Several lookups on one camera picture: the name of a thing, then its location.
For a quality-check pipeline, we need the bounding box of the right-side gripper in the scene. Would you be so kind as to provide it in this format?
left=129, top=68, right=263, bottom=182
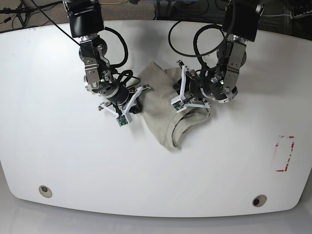
left=98, top=84, right=149, bottom=117

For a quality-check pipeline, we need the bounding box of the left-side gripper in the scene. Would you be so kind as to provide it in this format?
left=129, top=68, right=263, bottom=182
left=173, top=60, right=211, bottom=109

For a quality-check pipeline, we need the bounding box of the beige T-shirt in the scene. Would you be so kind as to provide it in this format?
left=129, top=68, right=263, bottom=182
left=138, top=62, right=210, bottom=152

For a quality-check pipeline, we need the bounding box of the black robot arm left side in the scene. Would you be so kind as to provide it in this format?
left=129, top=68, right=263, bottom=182
left=171, top=0, right=265, bottom=113

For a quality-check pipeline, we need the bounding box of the red tape rectangle marking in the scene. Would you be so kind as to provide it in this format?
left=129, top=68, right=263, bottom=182
left=273, top=136, right=295, bottom=172

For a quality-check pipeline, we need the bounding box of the white power strip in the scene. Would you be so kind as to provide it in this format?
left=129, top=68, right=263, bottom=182
left=290, top=8, right=312, bottom=20

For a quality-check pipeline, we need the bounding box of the black tripod stand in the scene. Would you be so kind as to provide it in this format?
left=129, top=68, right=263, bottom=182
left=0, top=0, right=37, bottom=29

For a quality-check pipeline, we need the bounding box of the right-side wrist camera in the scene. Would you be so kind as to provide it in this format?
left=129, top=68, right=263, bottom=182
left=117, top=113, right=133, bottom=127

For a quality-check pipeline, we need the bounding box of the left-side wrist camera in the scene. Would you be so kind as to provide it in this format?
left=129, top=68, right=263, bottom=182
left=171, top=96, right=187, bottom=113

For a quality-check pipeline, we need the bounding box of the left table cable grommet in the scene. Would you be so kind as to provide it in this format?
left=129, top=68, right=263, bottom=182
left=39, top=185, right=53, bottom=198

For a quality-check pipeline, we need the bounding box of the table cable grommet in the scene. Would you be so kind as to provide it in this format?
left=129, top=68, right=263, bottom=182
left=39, top=185, right=53, bottom=198
left=252, top=195, right=267, bottom=208

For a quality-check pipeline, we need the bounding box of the right table cable grommet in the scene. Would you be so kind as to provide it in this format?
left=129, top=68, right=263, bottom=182
left=252, top=195, right=267, bottom=208

